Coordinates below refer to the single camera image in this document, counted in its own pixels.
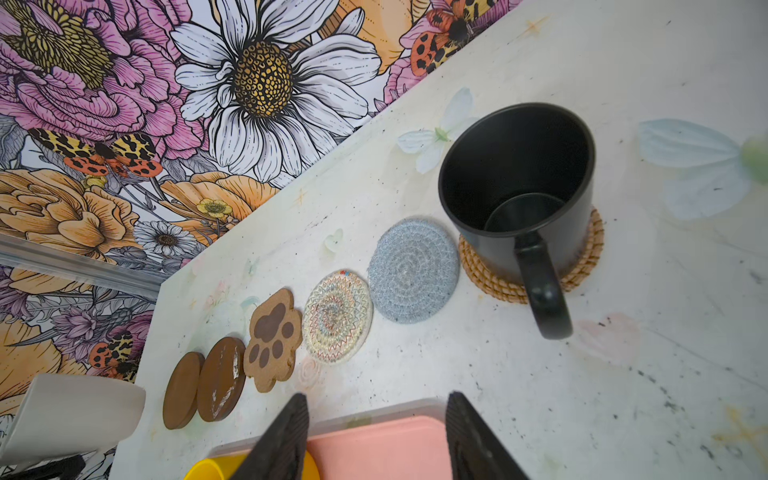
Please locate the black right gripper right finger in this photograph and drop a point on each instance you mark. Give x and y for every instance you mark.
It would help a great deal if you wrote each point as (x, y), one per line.
(475, 452)

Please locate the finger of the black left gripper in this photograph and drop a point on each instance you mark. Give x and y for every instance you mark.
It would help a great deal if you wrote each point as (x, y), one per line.
(64, 469)

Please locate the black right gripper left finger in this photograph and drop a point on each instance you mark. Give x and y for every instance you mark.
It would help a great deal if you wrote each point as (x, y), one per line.
(280, 452)

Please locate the white mug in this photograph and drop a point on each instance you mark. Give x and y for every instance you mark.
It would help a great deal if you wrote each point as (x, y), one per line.
(63, 415)

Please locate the yellow mug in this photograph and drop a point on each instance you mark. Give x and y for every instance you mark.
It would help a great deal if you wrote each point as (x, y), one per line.
(224, 467)

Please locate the scratched round wooden coaster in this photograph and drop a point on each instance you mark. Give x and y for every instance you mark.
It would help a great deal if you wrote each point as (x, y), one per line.
(221, 380)

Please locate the round dark wooden coaster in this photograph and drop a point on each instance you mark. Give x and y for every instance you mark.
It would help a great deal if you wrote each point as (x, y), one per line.
(180, 400)

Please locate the cork paw print coaster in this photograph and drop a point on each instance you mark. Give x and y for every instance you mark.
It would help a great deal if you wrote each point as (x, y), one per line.
(275, 336)

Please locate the white multicolour woven coaster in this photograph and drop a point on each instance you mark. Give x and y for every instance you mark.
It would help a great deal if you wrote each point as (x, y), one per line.
(337, 317)

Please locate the round tan wicker coaster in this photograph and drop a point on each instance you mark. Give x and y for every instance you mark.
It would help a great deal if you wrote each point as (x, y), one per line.
(514, 293)

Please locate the light blue woven coaster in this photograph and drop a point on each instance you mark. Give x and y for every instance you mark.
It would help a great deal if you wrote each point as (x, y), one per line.
(414, 270)

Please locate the black mug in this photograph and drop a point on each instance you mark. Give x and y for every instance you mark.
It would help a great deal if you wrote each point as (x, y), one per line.
(518, 186)

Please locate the pink rectangular tray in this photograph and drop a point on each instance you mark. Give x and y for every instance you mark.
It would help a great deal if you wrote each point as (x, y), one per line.
(401, 441)

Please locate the aluminium corner post left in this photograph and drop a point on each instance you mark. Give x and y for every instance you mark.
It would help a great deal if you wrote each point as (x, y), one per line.
(40, 259)

